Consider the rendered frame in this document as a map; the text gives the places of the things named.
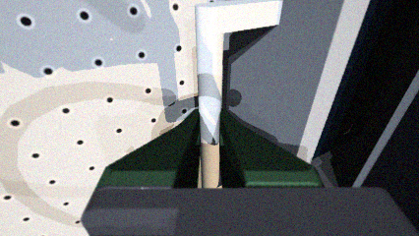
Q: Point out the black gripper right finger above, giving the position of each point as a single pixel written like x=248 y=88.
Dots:
x=248 y=160

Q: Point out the dark grey box-shaped imager with drawer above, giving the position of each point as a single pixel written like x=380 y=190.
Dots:
x=285 y=65

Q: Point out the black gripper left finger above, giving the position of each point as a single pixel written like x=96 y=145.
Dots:
x=172 y=158

